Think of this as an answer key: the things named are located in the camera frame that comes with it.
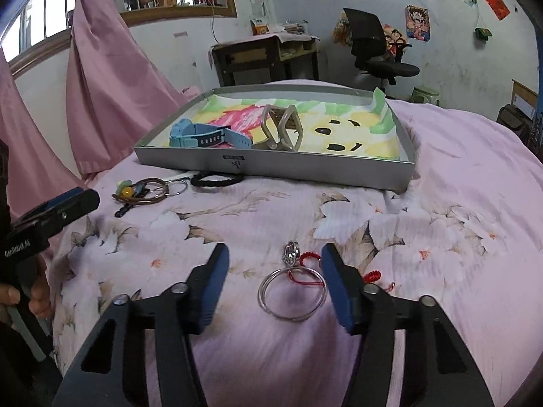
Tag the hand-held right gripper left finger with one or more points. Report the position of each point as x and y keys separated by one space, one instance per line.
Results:
x=212 y=290

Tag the green plastic stool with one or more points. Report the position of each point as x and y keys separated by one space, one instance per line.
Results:
x=426 y=93

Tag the stack of books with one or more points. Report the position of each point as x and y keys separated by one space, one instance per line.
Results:
x=292 y=28

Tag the anime wall poster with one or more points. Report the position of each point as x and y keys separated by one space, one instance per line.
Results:
x=418 y=23

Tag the colourful floral wall poster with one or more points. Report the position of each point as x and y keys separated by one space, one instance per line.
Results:
x=341 y=29

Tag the orange box on desk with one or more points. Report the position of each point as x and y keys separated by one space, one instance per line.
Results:
x=259 y=27

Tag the cartoon poster behind chair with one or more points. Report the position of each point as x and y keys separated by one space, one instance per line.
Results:
x=392 y=36

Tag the pink curtain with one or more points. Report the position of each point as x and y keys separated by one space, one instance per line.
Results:
x=25 y=135
x=106 y=93

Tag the dark wooden desk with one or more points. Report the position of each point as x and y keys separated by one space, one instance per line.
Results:
x=250 y=53

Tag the dark bag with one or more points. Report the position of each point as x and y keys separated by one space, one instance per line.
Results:
x=511 y=118

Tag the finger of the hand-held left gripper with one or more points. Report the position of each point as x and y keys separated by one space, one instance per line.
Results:
x=63 y=216
x=65 y=195

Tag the red paper on wall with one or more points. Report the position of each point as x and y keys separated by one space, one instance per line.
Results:
x=495 y=4

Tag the painted drawing board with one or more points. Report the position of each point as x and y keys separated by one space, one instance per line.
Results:
x=297 y=169

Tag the silver bangle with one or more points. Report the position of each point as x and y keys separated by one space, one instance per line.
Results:
x=292 y=318

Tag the person's left hand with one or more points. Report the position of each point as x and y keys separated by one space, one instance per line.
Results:
x=40 y=301

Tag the cardboard box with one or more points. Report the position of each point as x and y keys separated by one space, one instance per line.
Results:
x=524 y=97

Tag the wooden framed window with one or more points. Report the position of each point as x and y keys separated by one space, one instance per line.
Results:
x=182 y=12

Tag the green hanging basket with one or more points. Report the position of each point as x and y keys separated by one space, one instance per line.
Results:
x=483 y=34

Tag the black office chair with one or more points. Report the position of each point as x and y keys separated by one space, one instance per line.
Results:
x=390 y=68

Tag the white plastic frame holder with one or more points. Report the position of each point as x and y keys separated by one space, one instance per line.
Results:
x=297 y=131

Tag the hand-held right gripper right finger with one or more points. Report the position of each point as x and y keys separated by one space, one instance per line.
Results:
x=339 y=292

